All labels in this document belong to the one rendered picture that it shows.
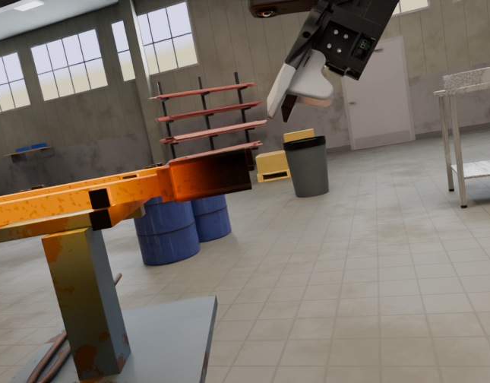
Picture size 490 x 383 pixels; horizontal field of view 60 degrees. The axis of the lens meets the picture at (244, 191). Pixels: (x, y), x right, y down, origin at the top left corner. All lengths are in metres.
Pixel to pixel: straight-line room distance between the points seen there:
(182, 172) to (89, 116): 11.68
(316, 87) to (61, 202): 0.29
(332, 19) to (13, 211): 0.40
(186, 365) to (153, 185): 0.28
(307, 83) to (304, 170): 4.59
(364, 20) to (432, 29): 9.41
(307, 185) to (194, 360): 4.52
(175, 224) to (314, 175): 2.15
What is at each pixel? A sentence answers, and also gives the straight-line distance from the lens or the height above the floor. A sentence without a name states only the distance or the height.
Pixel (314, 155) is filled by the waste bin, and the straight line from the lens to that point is 5.03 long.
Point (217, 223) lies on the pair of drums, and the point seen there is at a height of 0.14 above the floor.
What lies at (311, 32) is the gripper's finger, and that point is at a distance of 0.48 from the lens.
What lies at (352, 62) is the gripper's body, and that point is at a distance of 0.49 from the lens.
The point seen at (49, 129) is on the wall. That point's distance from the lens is 12.97.
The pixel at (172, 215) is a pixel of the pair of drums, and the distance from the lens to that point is 3.44.
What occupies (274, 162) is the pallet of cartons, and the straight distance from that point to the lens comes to 7.06.
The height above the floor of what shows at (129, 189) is 0.93.
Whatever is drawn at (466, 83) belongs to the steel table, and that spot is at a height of 0.97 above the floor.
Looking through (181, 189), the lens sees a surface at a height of 0.92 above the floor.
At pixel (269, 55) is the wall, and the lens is 10.07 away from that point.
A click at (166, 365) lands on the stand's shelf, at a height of 0.67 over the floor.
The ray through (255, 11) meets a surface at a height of 1.10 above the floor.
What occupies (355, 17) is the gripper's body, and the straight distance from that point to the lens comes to 0.50.
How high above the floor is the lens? 0.97
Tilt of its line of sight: 9 degrees down
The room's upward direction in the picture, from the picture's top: 11 degrees counter-clockwise
